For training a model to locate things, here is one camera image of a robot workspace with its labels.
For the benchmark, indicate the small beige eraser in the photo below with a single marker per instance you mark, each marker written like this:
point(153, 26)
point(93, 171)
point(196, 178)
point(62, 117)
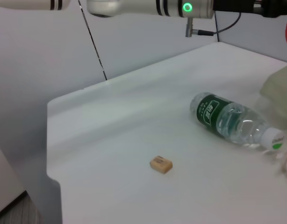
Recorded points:
point(161, 164)

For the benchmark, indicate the white cabinet panel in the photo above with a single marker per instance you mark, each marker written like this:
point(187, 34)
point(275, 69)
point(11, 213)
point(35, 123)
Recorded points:
point(5, 182)

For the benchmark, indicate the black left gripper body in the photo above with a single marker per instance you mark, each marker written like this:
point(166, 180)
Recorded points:
point(251, 7)

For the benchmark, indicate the translucent green fruit plate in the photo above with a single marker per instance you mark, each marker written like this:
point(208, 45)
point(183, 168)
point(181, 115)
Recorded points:
point(279, 93)

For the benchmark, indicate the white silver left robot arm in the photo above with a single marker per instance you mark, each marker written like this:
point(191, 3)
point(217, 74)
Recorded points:
point(134, 7)

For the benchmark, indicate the clear green-label water bottle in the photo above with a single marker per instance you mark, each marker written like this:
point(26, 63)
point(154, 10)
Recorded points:
point(227, 119)

